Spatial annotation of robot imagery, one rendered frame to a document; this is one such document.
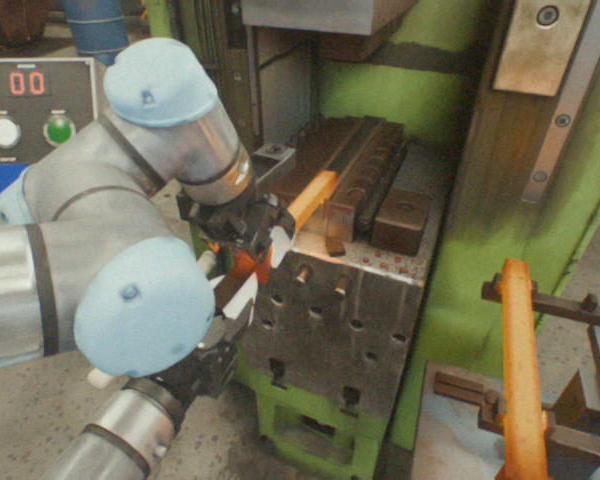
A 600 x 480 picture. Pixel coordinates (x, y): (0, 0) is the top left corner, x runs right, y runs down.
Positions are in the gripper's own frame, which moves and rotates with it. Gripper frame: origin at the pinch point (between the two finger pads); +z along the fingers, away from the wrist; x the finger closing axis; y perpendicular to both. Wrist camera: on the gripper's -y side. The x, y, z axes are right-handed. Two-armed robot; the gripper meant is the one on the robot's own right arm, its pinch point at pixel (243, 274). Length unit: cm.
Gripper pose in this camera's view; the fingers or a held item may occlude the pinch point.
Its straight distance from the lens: 55.9
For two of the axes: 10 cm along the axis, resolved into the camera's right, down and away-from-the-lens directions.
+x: 9.2, 2.3, -3.2
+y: 0.0, 8.0, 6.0
